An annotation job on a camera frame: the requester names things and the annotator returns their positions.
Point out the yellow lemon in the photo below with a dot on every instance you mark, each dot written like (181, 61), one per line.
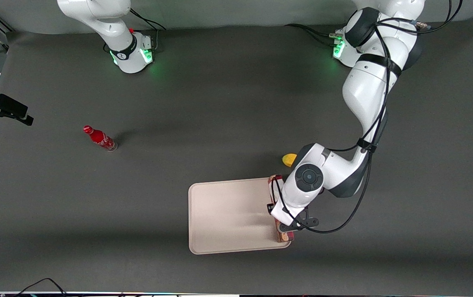
(289, 159)

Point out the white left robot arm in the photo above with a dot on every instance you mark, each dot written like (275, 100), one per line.
(364, 90)

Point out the red cola bottle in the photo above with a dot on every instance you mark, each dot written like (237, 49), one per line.
(99, 137)

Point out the beige rectangular tray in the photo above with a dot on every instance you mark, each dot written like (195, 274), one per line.
(232, 216)

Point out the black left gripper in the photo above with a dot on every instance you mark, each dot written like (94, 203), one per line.
(269, 207)

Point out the red cookie box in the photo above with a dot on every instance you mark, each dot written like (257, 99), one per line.
(286, 236)

